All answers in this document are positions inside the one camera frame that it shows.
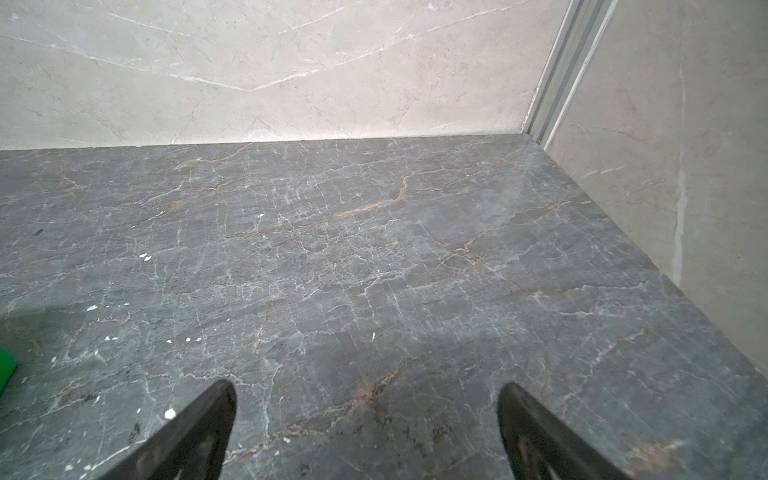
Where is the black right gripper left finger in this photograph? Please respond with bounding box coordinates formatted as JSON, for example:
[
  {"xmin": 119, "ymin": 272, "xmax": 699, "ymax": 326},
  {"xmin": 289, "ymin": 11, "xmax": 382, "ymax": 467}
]
[{"xmin": 102, "ymin": 379, "xmax": 237, "ymax": 480}]

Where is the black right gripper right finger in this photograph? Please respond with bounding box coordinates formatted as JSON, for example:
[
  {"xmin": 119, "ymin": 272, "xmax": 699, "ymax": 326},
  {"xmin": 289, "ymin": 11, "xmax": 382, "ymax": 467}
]
[{"xmin": 497, "ymin": 382, "xmax": 629, "ymax": 480}]

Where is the green plastic card bin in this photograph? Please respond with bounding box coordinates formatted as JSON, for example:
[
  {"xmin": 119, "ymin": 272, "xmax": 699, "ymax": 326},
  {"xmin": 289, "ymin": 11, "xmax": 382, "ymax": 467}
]
[{"xmin": 0, "ymin": 348, "xmax": 18, "ymax": 393}]

